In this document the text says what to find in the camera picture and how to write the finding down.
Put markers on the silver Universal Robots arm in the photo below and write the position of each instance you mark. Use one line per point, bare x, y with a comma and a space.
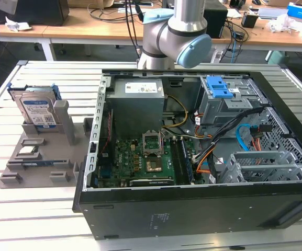
156, 36

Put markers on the crumpled white paper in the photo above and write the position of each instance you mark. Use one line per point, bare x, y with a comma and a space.
17, 24

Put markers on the wooden desk white legs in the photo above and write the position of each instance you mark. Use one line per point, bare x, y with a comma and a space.
20, 32
88, 28

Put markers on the black computer tower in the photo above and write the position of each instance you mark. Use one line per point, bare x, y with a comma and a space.
43, 13

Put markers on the brown cardboard box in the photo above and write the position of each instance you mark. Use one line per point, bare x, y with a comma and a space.
88, 3

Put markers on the silver CPU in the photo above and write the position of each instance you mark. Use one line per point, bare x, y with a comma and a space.
27, 150

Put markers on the grey parts rack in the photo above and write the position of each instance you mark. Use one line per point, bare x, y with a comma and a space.
51, 146

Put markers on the blue RAM stick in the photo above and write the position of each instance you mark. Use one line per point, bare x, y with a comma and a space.
38, 163

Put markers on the grey power supply unit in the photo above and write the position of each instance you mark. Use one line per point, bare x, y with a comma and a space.
135, 109

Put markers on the green motherboard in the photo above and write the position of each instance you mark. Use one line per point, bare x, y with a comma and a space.
129, 162

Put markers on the thin metal locking lever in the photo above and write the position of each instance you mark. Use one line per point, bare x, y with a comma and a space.
162, 142

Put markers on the CPU socket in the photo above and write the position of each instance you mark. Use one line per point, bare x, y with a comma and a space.
153, 166

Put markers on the black graphics card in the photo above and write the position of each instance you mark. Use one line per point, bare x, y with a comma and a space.
150, 182

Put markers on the black RAM slot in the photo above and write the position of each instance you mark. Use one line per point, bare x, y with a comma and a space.
175, 159
183, 159

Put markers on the black speaker box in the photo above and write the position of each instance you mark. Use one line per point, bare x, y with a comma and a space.
216, 23

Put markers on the white power strip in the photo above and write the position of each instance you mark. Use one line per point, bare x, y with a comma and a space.
216, 57

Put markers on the blue plastic drive latch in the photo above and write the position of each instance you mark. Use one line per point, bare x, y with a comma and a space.
218, 90

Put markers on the grey metal drive cage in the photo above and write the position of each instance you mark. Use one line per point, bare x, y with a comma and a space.
218, 107

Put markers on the small black holder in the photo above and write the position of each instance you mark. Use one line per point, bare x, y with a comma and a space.
248, 21

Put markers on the black open PC case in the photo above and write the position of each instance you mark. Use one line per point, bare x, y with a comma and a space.
192, 214

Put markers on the pale green bin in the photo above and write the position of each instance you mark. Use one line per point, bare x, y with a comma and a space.
277, 57

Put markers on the white plastic bag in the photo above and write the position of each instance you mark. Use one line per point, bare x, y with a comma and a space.
281, 23

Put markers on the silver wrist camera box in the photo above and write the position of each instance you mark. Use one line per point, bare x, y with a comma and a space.
1, 5

